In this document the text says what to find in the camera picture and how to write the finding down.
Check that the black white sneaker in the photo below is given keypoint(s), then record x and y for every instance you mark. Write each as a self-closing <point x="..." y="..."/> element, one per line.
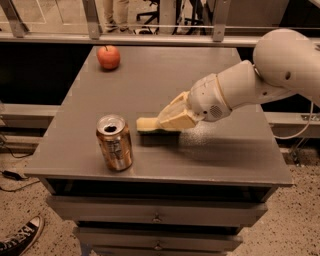
<point x="18" y="243"/>

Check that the yellow sponge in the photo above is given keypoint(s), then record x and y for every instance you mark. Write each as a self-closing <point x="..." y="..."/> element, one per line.
<point x="147" y="126"/>

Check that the person legs in background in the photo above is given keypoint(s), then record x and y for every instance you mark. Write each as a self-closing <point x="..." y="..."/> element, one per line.
<point x="116" y="15"/>

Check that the drawer with knob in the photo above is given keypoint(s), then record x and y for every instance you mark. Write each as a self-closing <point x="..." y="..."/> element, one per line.
<point x="156" y="211"/>
<point x="157" y="240"/>

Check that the red apple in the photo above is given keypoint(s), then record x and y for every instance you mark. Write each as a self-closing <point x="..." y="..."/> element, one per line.
<point x="108" y="57"/>

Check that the metal railing frame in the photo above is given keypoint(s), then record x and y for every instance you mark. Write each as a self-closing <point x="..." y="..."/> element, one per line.
<point x="82" y="22"/>

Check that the upper drawer with knob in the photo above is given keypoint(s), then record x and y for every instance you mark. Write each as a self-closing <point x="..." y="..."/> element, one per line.
<point x="156" y="211"/>

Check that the orange soda can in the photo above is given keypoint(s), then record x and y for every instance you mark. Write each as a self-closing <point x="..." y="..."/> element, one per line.
<point x="114" y="139"/>

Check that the lower drawer with knob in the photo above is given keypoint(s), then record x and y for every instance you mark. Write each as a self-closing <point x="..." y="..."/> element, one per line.
<point x="157" y="240"/>

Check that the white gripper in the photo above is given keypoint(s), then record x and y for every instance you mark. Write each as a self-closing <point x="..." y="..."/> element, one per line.
<point x="205" y="98"/>

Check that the grey drawer cabinet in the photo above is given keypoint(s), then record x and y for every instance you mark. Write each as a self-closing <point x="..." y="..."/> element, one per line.
<point x="234" y="160"/>

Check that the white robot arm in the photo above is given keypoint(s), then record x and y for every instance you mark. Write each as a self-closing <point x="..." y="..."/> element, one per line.
<point x="284" y="63"/>

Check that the black office chair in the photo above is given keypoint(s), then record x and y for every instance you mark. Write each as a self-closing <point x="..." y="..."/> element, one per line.
<point x="173" y="17"/>

